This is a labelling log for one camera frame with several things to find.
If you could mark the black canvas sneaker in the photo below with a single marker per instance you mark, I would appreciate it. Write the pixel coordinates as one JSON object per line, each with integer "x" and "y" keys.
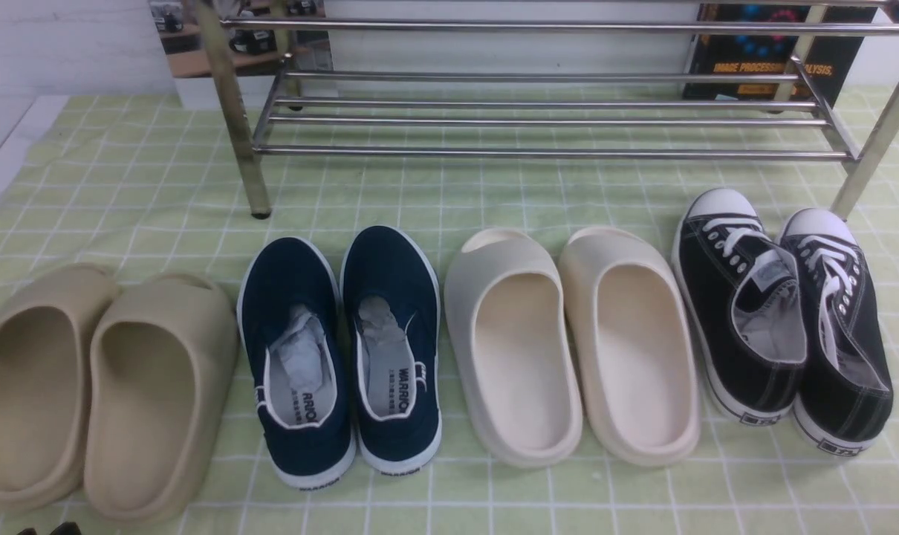
{"x": 846, "y": 394}
{"x": 742, "y": 291}

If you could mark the navy slip-on shoe right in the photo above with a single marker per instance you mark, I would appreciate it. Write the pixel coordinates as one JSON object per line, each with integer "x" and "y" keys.
{"x": 391, "y": 303}

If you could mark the navy slip-on shoe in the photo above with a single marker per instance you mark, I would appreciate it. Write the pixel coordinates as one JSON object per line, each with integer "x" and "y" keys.
{"x": 288, "y": 323}
{"x": 391, "y": 303}

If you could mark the navy slip-on shoe left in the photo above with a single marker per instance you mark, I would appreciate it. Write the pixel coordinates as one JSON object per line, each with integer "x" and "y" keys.
{"x": 288, "y": 323}

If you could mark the silver metal shoe rack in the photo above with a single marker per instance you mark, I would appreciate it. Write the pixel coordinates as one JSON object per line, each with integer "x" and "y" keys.
{"x": 797, "y": 103}

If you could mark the cream slide slipper left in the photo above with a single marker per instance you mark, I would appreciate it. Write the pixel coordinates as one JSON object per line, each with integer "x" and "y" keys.
{"x": 504, "y": 308}

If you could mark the cream slide slipper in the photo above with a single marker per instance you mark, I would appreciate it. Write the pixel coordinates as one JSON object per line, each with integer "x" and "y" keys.
{"x": 504, "y": 308}
{"x": 633, "y": 344}

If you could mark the cream slide slipper right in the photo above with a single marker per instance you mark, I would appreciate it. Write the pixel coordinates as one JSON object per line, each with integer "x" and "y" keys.
{"x": 633, "y": 344}

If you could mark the photo card box left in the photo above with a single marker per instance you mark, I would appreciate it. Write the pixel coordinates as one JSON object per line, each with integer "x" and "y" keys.
{"x": 256, "y": 53}

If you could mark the tan slide slipper inner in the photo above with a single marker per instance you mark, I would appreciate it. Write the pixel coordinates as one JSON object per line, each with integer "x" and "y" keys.
{"x": 161, "y": 363}

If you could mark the tan slide slipper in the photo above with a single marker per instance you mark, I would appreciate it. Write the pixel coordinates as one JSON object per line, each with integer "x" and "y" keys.
{"x": 46, "y": 329}
{"x": 161, "y": 363}

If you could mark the black image processing book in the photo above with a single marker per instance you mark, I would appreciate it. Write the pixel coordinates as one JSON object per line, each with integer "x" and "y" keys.
{"x": 828, "y": 61}

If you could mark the tan slide slipper far left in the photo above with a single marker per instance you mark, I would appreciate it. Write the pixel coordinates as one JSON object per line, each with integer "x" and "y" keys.
{"x": 46, "y": 329}

